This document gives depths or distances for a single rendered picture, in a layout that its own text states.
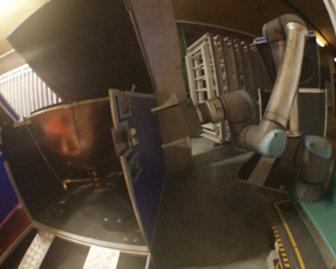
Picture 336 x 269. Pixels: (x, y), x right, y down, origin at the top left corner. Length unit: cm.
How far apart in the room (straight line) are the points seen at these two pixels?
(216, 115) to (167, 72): 135
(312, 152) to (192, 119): 53
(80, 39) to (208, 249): 171
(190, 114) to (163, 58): 138
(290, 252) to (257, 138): 50
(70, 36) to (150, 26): 102
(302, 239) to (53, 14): 183
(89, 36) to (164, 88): 100
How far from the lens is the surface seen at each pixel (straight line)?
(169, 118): 177
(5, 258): 146
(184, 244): 110
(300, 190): 81
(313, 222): 75
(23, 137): 143
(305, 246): 78
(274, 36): 83
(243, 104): 55
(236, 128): 56
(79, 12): 116
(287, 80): 55
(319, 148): 73
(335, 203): 86
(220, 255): 105
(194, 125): 52
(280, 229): 80
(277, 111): 50
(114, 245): 96
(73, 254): 123
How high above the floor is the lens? 89
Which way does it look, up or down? 12 degrees down
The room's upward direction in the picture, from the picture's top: 7 degrees counter-clockwise
